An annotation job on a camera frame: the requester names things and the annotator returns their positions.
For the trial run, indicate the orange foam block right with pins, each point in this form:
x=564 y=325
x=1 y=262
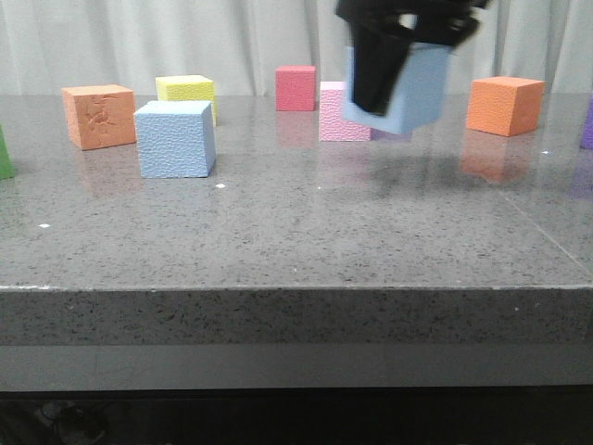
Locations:
x=504 y=105

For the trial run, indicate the orange foam block left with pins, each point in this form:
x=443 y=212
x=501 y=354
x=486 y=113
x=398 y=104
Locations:
x=99 y=116

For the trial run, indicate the purple foam block right edge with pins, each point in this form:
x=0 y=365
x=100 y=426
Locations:
x=586 y=141

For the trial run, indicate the yellow foam block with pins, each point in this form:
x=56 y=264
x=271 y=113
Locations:
x=187 y=87

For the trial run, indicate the purple foam block centre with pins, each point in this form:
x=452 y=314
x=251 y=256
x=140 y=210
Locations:
x=378 y=135

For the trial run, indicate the pink foam block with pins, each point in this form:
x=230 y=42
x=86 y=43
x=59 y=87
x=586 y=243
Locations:
x=332 y=126

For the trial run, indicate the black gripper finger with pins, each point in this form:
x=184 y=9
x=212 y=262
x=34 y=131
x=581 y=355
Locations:
x=380 y=53

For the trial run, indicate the orange foam block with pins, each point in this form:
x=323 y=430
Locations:
x=99 y=116
x=504 y=105

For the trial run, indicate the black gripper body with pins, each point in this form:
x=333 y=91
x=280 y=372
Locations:
x=447 y=23

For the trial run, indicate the grey curtain backdrop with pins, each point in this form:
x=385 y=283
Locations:
x=46 y=45

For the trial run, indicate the green foam block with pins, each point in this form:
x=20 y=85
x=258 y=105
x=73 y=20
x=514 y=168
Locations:
x=6 y=167

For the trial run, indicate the blue foam block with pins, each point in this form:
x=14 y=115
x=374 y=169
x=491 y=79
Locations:
x=175 y=139
x=417 y=98

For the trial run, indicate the red foam block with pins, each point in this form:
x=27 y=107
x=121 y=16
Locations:
x=295 y=87

